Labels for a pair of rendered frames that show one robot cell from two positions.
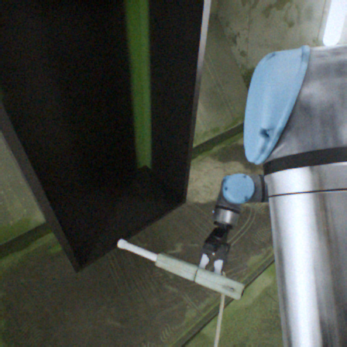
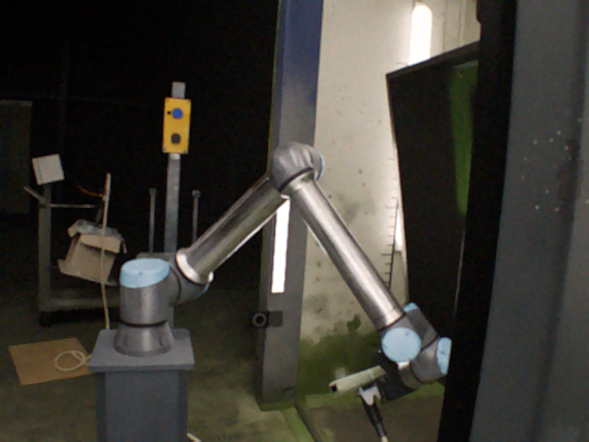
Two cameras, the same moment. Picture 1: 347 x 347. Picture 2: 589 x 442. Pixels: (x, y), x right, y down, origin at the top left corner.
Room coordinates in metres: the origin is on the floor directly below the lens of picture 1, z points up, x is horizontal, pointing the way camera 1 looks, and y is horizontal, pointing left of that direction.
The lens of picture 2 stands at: (0.63, -1.47, 1.21)
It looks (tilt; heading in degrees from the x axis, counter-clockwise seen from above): 5 degrees down; 106
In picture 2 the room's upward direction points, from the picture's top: 4 degrees clockwise
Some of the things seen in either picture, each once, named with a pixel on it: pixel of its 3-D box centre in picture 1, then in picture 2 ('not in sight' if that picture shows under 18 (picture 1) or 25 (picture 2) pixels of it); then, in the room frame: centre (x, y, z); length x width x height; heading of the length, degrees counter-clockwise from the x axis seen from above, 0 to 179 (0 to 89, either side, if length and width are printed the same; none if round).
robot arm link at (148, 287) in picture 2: not in sight; (146, 288); (-0.20, -0.28, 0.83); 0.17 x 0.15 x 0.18; 84
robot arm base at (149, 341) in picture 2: not in sight; (144, 331); (-0.20, -0.29, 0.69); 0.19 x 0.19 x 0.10
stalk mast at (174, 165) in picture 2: not in sight; (170, 246); (-0.60, 0.50, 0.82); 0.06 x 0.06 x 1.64; 33
